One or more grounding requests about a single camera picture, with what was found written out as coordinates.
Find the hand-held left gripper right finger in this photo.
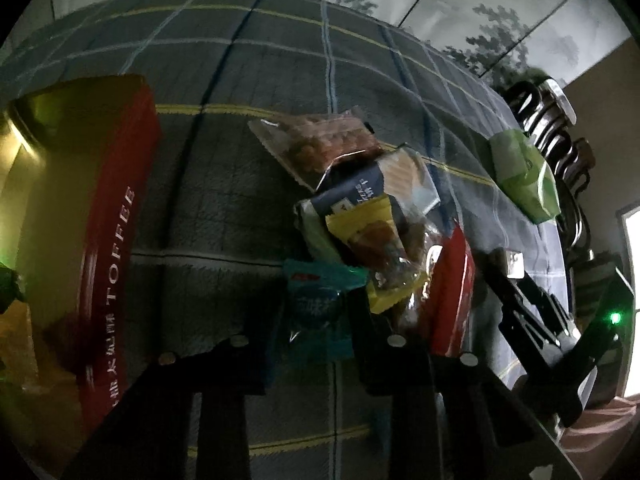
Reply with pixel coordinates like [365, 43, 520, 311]
[348, 284, 586, 480]

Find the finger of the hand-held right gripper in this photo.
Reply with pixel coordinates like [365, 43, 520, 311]
[486, 249, 553, 378]
[520, 279, 577, 343]

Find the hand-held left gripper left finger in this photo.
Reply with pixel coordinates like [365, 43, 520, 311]
[60, 305, 287, 480]

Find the red snack packet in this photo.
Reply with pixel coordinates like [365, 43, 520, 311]
[422, 220, 476, 361]

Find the teal snack packet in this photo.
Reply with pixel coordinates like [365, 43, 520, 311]
[282, 258, 371, 361]

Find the clear packet of orange snacks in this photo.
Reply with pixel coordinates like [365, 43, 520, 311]
[247, 105, 386, 193]

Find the red and gold tin box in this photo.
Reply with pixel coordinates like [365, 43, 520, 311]
[0, 74, 164, 441]

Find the bright window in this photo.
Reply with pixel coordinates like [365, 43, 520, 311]
[616, 203, 640, 396]

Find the yellow snack packet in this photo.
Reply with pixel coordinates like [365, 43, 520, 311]
[325, 195, 426, 316]

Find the dark wooden chair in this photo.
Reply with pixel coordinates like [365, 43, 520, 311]
[502, 77, 578, 161]
[550, 137, 598, 271]

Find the pale green snack packet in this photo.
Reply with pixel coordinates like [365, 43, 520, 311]
[294, 200, 346, 266]

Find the bright green snack packet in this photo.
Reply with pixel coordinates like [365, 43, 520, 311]
[489, 129, 562, 226]

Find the navy blue cracker packet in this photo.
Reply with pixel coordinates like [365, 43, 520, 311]
[300, 146, 442, 241]

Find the painted folding screen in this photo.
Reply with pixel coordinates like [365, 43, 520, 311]
[50, 0, 636, 91]

